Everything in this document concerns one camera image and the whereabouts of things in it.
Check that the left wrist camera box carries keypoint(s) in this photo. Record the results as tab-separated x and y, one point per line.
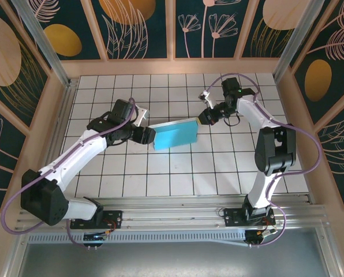
141	114

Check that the grey metal sheet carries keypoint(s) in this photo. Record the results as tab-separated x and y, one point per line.
172	259

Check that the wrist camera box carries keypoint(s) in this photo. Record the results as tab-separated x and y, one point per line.
206	98
141	114

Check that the aluminium side rail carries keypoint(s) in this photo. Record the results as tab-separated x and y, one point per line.
69	99

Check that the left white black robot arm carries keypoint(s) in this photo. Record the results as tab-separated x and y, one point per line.
74	161

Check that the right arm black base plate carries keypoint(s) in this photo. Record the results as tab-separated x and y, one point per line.
232	216

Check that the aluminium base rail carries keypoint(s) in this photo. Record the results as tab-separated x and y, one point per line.
175	215

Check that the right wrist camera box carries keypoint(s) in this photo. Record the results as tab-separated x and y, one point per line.
206	98

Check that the aluminium frame post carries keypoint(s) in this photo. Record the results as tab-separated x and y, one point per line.
40	37
297	37

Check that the black controller board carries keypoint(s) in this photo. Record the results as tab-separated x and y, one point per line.
254	238
95	237

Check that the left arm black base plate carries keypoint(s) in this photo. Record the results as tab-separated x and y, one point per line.
114	219

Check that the white blue paper box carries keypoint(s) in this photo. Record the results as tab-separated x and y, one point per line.
175	135

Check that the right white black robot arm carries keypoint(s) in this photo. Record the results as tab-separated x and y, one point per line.
261	187

